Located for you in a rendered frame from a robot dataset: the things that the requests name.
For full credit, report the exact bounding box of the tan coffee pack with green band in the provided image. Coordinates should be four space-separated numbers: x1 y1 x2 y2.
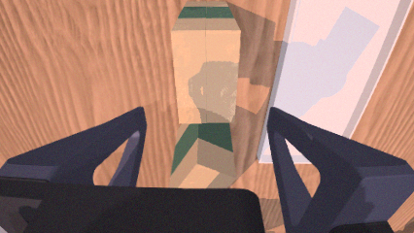
169 122 236 188
171 1 241 123

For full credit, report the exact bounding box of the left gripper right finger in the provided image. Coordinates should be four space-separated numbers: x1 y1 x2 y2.
267 107 414 233

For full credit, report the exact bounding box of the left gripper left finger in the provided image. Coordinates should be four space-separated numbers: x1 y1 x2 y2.
0 107 147 186

